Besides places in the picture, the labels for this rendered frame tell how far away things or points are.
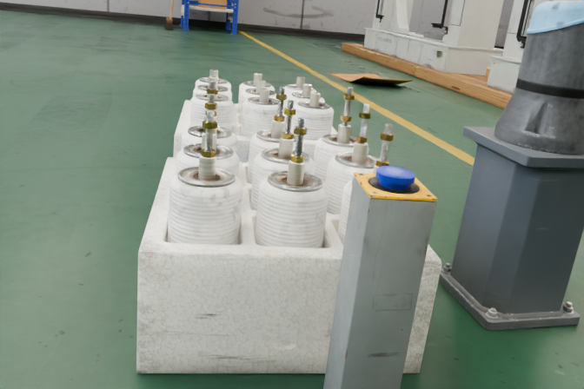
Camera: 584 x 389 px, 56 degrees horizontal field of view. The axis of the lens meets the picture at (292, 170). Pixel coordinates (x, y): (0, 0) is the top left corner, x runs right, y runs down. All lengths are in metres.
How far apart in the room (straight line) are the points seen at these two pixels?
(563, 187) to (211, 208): 0.55
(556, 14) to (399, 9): 4.41
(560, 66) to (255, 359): 0.62
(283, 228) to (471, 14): 3.51
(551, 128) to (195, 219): 0.56
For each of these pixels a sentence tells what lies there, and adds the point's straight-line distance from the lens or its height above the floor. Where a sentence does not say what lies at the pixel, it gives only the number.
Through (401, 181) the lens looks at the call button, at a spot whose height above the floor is 0.32.
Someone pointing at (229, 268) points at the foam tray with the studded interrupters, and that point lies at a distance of 0.69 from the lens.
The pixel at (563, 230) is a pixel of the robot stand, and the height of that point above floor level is 0.17.
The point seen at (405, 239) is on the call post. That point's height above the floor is 0.27.
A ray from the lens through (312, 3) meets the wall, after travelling 7.39.
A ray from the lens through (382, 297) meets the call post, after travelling 0.59.
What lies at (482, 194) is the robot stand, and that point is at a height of 0.20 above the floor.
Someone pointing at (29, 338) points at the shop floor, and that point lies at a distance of 0.88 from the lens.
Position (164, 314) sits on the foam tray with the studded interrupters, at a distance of 0.73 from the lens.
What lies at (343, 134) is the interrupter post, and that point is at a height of 0.27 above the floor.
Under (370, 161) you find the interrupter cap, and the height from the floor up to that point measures 0.25.
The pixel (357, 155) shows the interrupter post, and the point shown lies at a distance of 0.86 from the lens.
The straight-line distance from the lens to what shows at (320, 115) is 1.24.
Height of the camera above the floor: 0.49
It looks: 18 degrees down
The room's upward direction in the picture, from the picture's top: 6 degrees clockwise
